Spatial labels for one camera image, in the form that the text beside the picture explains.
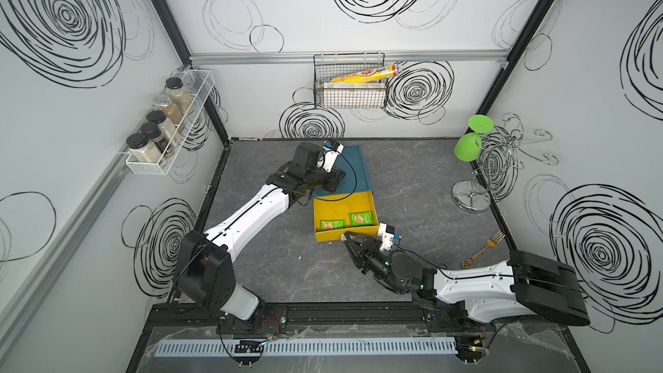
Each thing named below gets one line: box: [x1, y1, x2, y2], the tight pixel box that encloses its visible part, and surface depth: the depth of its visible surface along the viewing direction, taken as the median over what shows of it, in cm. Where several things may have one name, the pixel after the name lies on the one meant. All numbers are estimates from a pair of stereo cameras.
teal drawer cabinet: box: [312, 145, 373, 197], surface depth 80 cm
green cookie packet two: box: [348, 211, 374, 228], surface depth 79 cm
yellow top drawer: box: [312, 190, 380, 242], surface depth 79 cm
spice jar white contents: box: [126, 132, 162, 164], surface depth 63 cm
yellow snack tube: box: [329, 63, 398, 84], surface depth 88 cm
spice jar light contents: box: [165, 77, 196, 117], surface depth 77 cm
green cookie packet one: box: [320, 219, 347, 231], surface depth 77 cm
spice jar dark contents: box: [139, 121, 175, 159], surface depth 66 cm
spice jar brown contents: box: [152, 93, 186, 134], surface depth 71 cm
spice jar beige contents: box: [145, 110, 180, 147], surface depth 69 cm
